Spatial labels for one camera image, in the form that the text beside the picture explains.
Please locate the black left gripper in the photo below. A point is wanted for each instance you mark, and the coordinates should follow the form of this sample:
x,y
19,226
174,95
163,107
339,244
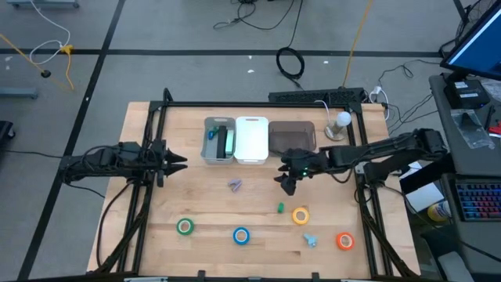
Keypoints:
x,y
161,160

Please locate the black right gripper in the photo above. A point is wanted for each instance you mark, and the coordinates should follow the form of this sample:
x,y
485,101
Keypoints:
x,y
307,162

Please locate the green mini stapler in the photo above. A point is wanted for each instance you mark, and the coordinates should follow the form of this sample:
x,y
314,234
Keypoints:
x,y
280,208

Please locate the yellow tape roll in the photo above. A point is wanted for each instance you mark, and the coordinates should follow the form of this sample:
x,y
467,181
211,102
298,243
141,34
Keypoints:
x,y
295,216

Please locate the blue mini stapler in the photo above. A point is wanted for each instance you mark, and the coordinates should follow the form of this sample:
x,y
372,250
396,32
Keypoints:
x,y
212,134

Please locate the purple staple remover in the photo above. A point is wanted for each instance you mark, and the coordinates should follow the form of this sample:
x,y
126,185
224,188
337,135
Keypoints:
x,y
236,186

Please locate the black stapler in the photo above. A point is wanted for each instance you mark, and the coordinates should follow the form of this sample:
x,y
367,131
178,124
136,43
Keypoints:
x,y
222,143

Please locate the mint green stapler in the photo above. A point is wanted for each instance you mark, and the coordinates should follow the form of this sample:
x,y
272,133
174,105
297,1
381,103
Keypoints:
x,y
230,141

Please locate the green tape roll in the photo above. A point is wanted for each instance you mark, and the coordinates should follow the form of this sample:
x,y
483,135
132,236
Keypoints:
x,y
179,226

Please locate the light blue staple remover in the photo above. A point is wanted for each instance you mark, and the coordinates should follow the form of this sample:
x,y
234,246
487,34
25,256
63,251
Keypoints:
x,y
311,241

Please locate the blue tape roll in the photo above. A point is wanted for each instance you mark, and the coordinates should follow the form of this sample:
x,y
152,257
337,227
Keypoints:
x,y
236,236

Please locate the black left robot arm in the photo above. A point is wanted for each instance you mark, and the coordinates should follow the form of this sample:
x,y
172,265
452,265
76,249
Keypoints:
x,y
98,160

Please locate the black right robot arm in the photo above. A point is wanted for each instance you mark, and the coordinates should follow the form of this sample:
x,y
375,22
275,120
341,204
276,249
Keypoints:
x,y
391,149

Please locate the orange tape roll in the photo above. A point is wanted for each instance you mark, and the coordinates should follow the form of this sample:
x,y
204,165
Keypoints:
x,y
339,241

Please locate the grey plastic bin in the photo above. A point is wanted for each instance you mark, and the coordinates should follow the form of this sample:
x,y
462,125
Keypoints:
x,y
209,150

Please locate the translucent dark plastic bin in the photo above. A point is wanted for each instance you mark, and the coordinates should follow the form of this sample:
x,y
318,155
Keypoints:
x,y
291,135

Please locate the white plastic bin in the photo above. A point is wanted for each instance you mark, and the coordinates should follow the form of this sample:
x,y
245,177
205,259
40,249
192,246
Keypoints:
x,y
251,141

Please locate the white bulb lamp brass base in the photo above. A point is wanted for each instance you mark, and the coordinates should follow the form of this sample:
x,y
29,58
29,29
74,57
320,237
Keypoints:
x,y
341,119

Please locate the white power plug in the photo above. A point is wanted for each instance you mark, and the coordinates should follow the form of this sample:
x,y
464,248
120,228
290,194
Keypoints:
x,y
375,91

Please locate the white paper sheet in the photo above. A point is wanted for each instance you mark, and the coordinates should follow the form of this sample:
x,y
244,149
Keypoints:
x,y
424,197

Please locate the yellow bottle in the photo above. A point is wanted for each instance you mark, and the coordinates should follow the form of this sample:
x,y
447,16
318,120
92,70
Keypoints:
x,y
438,211

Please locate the black floor puck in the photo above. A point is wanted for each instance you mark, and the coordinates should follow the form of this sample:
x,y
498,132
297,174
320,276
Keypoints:
x,y
45,73

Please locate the grey desk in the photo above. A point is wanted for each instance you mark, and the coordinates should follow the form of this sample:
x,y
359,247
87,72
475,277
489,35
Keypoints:
x,y
469,160

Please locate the clear plastic bag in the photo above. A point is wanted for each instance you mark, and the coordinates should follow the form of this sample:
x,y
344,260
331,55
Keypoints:
x,y
469,129

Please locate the backlit keyboard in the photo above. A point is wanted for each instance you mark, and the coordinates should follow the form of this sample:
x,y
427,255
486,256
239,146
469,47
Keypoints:
x,y
479,201

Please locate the black mini computer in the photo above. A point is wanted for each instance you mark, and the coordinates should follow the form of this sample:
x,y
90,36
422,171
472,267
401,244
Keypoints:
x,y
466,93

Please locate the computer monitor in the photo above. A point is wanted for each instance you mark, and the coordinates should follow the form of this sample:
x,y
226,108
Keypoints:
x,y
477,51

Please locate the black metal table frame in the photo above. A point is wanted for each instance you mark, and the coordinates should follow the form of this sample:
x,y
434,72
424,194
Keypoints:
x,y
254,104

